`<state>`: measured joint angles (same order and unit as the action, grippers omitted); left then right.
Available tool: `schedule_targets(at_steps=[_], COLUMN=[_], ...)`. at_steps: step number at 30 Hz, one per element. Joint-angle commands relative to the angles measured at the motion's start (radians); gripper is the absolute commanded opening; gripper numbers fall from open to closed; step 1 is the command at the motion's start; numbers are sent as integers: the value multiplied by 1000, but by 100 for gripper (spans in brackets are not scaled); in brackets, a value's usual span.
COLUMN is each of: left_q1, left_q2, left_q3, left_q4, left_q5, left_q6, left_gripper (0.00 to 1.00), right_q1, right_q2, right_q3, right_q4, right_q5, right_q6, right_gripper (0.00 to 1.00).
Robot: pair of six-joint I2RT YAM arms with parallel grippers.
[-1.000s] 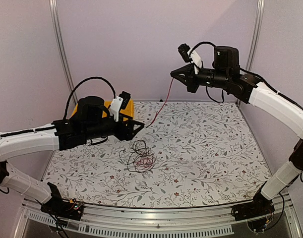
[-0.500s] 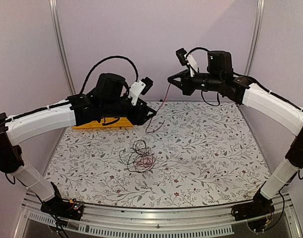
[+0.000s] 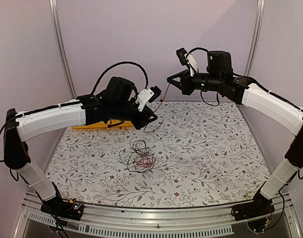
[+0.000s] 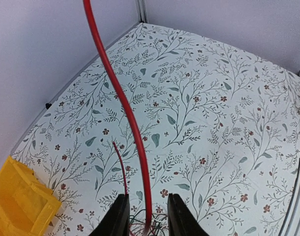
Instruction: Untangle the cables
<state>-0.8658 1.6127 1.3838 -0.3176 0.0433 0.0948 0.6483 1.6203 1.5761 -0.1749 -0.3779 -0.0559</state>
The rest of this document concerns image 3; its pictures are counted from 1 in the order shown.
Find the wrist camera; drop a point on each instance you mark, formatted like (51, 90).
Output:
(188, 60)
(147, 95)

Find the floral tablecloth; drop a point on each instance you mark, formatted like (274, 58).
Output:
(192, 155)

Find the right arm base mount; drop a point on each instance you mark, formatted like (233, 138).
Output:
(258, 214)

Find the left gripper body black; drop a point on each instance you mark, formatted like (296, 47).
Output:
(139, 123)

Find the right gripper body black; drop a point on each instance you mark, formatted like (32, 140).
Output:
(189, 88)

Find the left yellow bin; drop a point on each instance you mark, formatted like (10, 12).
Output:
(93, 126)

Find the left aluminium post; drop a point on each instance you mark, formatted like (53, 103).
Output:
(60, 44)

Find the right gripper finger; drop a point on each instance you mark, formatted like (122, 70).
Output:
(175, 83)
(179, 75)

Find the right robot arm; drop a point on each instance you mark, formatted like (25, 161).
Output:
(246, 91)

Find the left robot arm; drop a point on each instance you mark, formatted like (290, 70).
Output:
(119, 101)

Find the aluminium post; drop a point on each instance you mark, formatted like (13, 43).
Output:
(60, 44)
(255, 37)

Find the right aluminium post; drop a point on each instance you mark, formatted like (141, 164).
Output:
(255, 37)

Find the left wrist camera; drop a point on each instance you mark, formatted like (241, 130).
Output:
(147, 95)

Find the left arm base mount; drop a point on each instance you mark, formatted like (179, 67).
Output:
(59, 207)

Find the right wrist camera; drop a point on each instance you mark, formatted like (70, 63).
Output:
(188, 60)

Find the front aluminium frame rail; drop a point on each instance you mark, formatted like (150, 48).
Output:
(99, 221)

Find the right yellow bin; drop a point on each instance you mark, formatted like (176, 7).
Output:
(119, 123)

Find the yellow bin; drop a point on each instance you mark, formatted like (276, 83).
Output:
(119, 123)
(93, 126)

